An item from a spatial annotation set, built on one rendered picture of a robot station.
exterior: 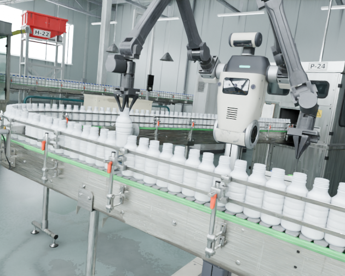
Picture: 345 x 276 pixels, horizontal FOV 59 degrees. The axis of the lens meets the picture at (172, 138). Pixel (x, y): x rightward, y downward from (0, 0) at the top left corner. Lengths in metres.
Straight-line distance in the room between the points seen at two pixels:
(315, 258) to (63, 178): 1.11
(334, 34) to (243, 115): 11.90
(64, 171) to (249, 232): 0.92
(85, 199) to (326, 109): 3.74
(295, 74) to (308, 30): 12.45
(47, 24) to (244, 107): 6.65
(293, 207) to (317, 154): 3.71
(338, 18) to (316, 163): 9.44
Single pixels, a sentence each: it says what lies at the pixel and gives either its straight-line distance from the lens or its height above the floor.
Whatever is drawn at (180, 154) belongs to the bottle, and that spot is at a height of 1.14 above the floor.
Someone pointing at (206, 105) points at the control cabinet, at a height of 1.16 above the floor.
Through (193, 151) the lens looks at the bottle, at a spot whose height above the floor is 1.16.
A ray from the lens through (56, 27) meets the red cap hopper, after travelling 7.91.
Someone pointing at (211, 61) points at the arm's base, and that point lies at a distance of 1.75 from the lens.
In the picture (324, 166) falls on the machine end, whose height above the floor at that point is 0.59.
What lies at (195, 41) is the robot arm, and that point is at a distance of 1.64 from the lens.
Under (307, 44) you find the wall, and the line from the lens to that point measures 13.50.
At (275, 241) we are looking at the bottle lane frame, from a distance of 0.96.
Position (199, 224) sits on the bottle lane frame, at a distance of 1.05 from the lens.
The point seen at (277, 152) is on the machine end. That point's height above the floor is 0.63.
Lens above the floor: 1.35
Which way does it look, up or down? 8 degrees down
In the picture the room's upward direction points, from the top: 6 degrees clockwise
